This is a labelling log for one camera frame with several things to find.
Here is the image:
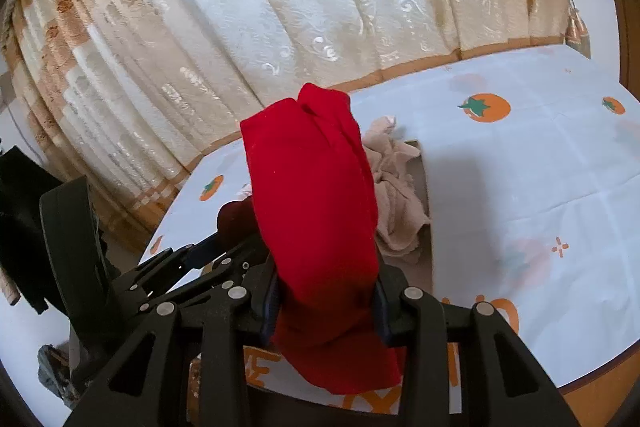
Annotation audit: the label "bright red underwear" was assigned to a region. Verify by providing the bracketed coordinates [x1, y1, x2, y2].
[241, 83, 404, 395]

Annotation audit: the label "beige dotted underwear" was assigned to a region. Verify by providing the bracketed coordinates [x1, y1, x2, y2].
[362, 116, 431, 265]

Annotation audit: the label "dark red underwear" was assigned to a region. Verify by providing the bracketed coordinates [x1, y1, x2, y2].
[217, 197, 259, 248]

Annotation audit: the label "dark hanging clothes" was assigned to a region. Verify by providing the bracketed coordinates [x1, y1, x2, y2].
[0, 146, 66, 314]

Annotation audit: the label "white board on bed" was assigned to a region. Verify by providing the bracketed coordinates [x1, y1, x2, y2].
[199, 138, 435, 298]

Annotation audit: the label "white bedsheet orange fruit print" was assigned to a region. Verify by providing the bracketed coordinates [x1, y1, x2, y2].
[138, 43, 640, 415]

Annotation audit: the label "cream and orange curtain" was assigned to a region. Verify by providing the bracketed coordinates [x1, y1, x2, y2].
[1, 0, 568, 242]

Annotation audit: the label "curtain tassel tieback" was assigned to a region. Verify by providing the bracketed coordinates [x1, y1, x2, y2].
[565, 0, 591, 58]

